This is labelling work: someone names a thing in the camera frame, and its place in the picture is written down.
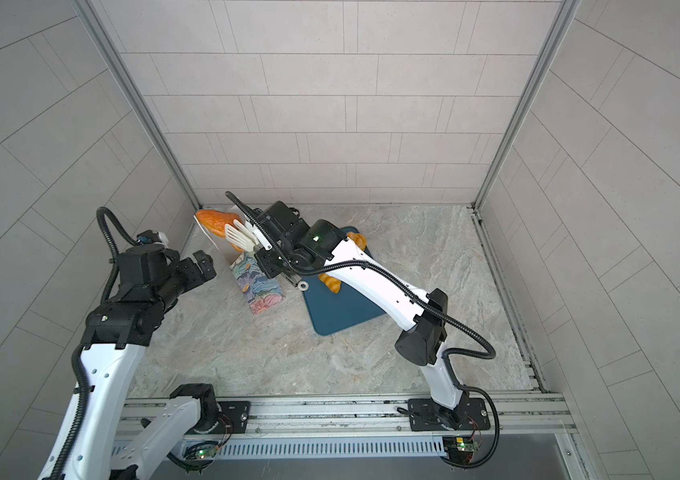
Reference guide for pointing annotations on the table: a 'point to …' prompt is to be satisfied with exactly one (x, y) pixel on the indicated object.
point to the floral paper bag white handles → (259, 290)
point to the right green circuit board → (465, 445)
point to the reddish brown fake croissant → (217, 221)
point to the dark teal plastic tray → (332, 312)
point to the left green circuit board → (205, 451)
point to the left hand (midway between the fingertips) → (202, 258)
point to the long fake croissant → (333, 284)
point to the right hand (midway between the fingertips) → (261, 262)
